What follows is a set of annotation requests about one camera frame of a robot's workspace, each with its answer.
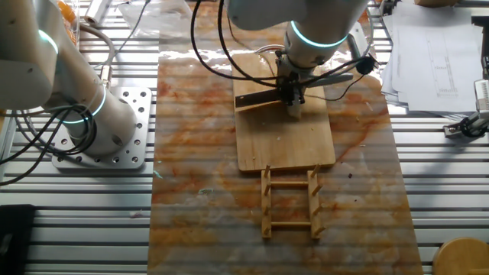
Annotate oranges in plastic tray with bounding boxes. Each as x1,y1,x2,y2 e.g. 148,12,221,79
55,0,82,47

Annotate steel loop handle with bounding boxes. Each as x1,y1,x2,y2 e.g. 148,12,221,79
254,44,286,54

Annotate stack of white papers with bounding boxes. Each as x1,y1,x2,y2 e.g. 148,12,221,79
381,3,484,118

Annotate black looped cable bundle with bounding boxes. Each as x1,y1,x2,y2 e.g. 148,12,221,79
0,103,97,188

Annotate silver camera on clamp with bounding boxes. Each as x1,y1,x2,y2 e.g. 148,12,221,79
442,78,489,139

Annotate wooden knife rack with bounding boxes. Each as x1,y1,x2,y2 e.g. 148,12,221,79
261,163,326,241

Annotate orange marble pattern mat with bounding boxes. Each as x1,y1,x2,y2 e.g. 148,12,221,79
147,0,424,275

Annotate clear plastic wrap roll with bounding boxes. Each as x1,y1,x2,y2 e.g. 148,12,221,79
83,0,114,26

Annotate white radish slice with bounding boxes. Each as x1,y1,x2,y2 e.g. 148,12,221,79
287,103,303,121

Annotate clear plastic bag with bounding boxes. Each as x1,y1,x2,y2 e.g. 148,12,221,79
118,0,198,39

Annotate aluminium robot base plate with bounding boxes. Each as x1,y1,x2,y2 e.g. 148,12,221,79
51,86,153,170

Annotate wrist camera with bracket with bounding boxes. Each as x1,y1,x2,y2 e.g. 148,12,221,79
348,21,379,76

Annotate round wooden disc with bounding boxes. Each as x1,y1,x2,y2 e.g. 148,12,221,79
432,237,489,275

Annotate grey hose with connector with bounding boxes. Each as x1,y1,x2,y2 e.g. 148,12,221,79
78,22,115,89

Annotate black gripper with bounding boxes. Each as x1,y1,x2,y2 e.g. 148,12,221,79
277,70,307,107

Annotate wooden cutting board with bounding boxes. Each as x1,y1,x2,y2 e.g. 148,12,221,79
231,51,337,173

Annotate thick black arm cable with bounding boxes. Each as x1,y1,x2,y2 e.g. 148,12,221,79
216,0,291,88
189,0,282,82

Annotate brown cardboard box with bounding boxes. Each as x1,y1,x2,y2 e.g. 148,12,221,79
414,0,459,8

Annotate thin black cable with plug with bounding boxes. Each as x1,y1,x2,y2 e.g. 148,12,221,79
91,0,152,70

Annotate black box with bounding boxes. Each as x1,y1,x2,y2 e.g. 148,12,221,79
0,204,37,275

